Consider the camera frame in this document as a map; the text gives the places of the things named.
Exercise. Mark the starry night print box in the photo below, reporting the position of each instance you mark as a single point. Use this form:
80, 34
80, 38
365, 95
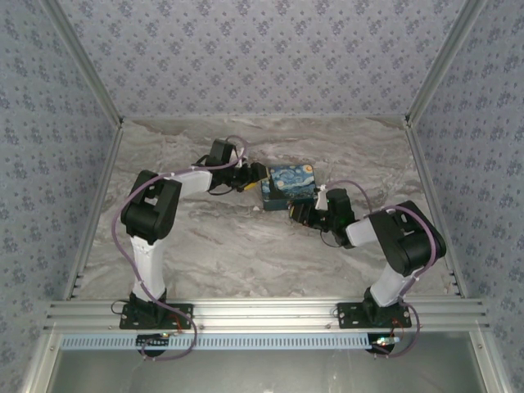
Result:
288, 182

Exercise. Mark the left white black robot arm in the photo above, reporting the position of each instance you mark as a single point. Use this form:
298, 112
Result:
149, 254

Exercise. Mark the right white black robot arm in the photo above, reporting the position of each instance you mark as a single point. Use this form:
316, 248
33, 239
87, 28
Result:
389, 282

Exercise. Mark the small black controller board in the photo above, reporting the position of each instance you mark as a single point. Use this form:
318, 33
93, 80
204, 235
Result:
153, 340
382, 341

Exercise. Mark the aluminium side rail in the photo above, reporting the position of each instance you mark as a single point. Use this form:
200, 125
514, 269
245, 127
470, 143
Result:
96, 209
436, 209

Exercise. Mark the aluminium front rail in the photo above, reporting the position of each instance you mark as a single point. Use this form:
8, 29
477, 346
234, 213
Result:
262, 313

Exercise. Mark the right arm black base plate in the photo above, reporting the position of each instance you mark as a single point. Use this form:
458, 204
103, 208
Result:
350, 315

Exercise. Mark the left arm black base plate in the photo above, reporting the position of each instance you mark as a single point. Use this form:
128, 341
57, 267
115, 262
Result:
180, 315

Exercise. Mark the aluminium corner post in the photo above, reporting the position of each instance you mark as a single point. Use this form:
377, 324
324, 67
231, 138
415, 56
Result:
84, 61
446, 61

